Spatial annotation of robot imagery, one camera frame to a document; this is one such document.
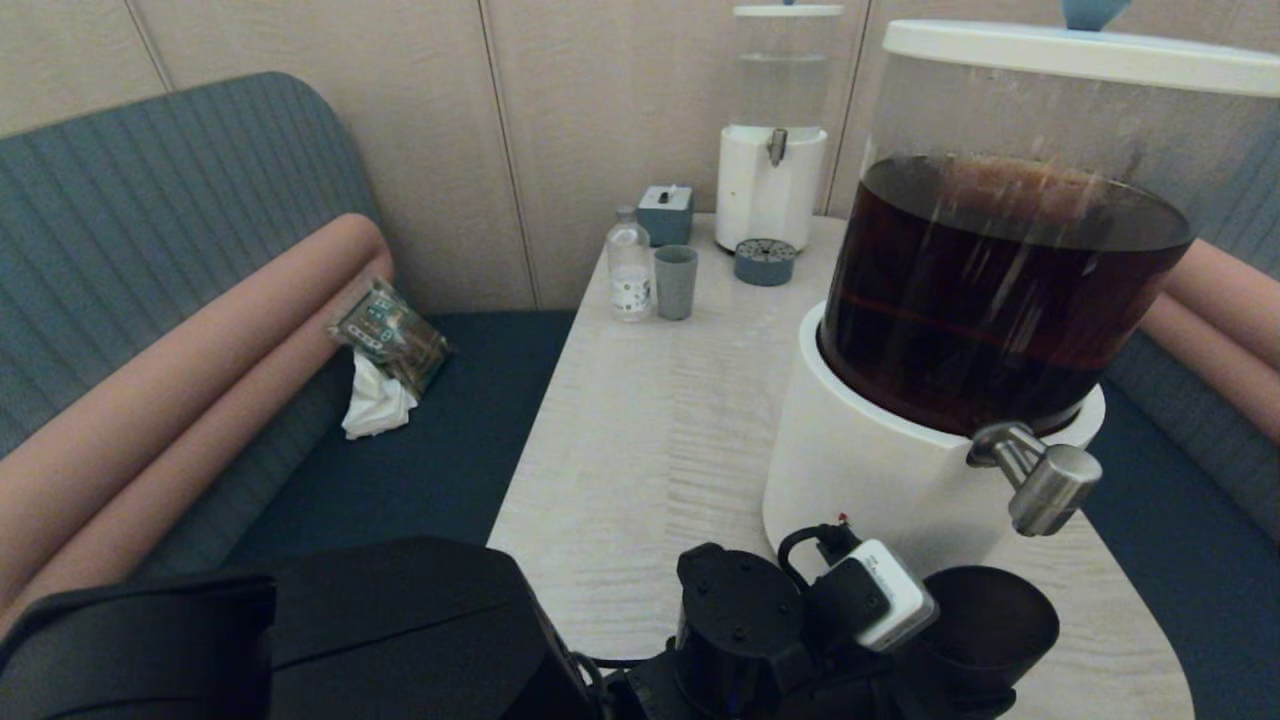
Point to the small clear water dispenser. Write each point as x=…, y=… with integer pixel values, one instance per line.
x=765, y=195

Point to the clear plastic bottle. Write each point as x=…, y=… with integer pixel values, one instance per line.
x=630, y=272

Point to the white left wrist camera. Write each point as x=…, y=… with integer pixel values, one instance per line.
x=890, y=600

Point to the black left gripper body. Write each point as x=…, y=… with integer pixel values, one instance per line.
x=850, y=690

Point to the large metal dispenser tap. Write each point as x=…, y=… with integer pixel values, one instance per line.
x=1050, y=485

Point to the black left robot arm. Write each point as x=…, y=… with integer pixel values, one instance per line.
x=400, y=630

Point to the grey-blue tissue box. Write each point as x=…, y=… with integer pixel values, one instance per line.
x=665, y=217

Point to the dark blue seat cushion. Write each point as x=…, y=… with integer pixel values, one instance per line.
x=450, y=430
x=1200, y=620

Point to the grey-blue plastic cup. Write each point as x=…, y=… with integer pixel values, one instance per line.
x=676, y=282

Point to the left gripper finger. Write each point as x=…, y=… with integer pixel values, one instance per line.
x=960, y=708

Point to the green snack packet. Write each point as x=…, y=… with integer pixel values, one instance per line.
x=395, y=338

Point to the small white dispenser lid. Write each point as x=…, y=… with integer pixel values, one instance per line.
x=788, y=10

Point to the crumpled white tissue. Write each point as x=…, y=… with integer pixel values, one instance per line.
x=378, y=403

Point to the small perforated drip tray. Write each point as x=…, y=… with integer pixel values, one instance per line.
x=765, y=262

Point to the large dark tea dispenser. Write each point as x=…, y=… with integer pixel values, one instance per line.
x=870, y=470

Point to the small metal dispenser tap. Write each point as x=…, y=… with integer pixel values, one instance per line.
x=776, y=146

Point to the large white dispenser lid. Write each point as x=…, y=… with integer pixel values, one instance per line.
x=1070, y=52

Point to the black tapered cup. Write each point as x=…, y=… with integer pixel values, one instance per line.
x=1000, y=625

